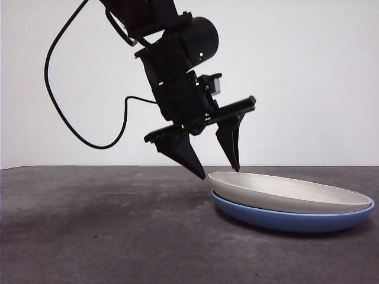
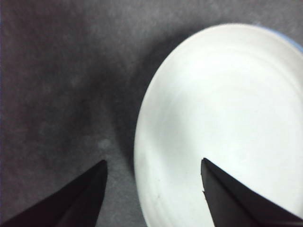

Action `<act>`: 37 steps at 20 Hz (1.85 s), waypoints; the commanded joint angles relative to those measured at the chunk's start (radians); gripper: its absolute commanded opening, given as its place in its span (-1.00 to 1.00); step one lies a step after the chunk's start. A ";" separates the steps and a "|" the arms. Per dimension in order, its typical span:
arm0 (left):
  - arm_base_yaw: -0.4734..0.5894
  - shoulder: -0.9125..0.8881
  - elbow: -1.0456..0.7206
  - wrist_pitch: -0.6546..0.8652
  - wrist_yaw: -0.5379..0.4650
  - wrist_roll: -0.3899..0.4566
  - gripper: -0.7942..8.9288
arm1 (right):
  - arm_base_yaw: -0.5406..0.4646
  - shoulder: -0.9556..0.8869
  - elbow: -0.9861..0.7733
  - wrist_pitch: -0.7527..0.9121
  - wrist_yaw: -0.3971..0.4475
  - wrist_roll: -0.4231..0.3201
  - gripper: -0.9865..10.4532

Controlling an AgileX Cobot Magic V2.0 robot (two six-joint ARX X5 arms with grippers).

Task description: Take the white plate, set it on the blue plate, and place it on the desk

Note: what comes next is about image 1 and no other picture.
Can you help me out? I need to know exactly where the white plate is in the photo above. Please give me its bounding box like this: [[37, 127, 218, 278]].
[[208, 171, 372, 214]]

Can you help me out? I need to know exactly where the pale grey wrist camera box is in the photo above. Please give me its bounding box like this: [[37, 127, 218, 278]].
[[204, 73, 223, 97]]

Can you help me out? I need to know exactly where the blue plate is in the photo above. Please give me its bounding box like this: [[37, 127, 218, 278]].
[[211, 189, 375, 234]]

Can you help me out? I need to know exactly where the short black cable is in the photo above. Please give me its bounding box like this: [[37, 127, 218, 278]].
[[104, 7, 137, 47]]

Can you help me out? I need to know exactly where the long thin black cable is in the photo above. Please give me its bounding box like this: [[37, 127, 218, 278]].
[[44, 0, 159, 149]]

